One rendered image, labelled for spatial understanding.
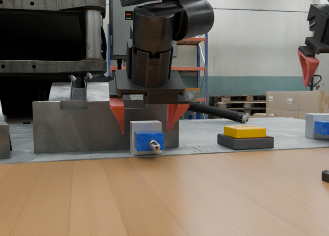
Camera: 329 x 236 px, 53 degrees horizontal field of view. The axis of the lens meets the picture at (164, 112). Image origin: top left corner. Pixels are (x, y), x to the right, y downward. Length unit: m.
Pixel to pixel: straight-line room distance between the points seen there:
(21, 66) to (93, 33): 0.32
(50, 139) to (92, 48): 0.79
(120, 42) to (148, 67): 1.03
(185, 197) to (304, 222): 0.11
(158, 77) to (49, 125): 0.23
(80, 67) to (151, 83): 0.88
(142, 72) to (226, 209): 0.24
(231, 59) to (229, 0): 1.35
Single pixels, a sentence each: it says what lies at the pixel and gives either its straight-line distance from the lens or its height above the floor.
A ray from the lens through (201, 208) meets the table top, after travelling 0.31.
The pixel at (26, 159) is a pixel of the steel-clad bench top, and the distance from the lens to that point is 0.56.
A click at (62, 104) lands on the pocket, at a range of 0.64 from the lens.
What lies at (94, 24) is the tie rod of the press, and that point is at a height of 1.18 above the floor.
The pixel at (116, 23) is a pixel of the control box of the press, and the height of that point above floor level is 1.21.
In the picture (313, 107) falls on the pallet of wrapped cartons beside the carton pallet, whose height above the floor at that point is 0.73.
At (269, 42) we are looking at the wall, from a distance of 8.27.
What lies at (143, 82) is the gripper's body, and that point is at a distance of 0.48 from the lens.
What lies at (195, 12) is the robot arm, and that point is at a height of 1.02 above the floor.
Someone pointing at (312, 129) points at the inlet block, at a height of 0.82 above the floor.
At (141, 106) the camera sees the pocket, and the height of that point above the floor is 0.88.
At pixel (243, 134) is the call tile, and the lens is 0.61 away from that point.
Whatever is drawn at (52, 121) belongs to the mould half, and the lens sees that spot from 0.60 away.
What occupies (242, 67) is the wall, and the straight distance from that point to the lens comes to 7.92.
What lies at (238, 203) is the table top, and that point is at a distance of 0.33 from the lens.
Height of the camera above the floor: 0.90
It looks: 3 degrees down
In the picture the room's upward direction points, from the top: straight up
